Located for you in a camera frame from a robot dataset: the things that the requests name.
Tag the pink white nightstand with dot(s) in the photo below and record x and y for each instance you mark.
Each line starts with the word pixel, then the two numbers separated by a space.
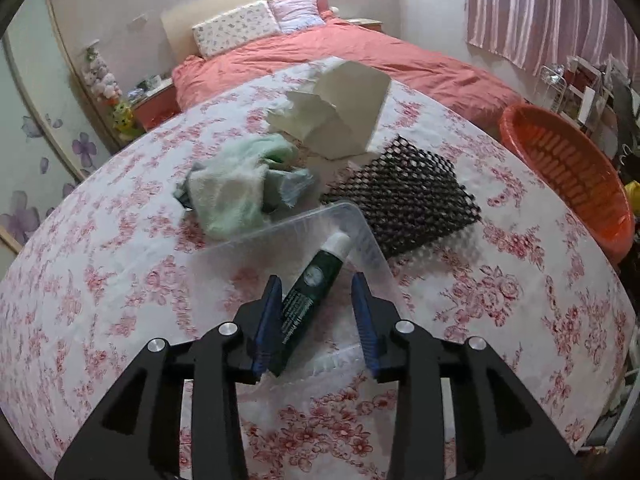
pixel 365 24

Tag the striped pink pillow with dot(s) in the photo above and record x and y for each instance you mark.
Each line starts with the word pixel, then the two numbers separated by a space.
pixel 297 15

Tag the stack of plush toys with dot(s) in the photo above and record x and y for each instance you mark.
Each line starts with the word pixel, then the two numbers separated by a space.
pixel 107 85

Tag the pale green towel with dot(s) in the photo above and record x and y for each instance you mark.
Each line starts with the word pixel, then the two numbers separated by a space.
pixel 225 195

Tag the white wall switch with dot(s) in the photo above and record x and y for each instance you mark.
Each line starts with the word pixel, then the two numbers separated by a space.
pixel 138 21

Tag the red nightstand with cups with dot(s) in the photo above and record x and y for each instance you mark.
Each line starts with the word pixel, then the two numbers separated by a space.
pixel 157 105

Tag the beige pink headboard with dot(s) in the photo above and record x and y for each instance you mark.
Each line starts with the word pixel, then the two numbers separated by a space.
pixel 180 25

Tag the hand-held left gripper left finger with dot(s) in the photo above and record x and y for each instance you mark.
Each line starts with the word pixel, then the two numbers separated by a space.
pixel 267 325

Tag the beige paper box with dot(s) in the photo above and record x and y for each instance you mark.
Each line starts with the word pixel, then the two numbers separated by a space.
pixel 352 110

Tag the crumpled white paper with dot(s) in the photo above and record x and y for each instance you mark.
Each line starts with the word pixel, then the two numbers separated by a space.
pixel 297 120

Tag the pink striped curtain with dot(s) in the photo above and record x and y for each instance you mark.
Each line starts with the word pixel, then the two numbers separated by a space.
pixel 540 10

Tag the bed with red duvet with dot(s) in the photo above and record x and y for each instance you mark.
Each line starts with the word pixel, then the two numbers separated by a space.
pixel 400 60

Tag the wardrobe with purple flowers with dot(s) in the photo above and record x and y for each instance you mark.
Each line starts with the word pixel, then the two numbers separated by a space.
pixel 30 110

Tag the clear plastic container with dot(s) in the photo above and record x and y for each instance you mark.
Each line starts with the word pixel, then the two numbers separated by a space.
pixel 240 280

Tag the floral white pillow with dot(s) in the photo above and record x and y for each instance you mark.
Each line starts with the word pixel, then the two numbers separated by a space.
pixel 235 27

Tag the black mesh mat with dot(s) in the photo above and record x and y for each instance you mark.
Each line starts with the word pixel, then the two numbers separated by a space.
pixel 415 200

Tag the orange plastic basket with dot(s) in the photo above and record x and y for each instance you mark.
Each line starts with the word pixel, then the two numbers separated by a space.
pixel 565 170

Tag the dark green tube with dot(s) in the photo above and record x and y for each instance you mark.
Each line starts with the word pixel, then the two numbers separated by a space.
pixel 312 280

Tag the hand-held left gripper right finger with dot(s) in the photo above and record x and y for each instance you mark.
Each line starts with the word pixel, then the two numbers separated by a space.
pixel 365 325

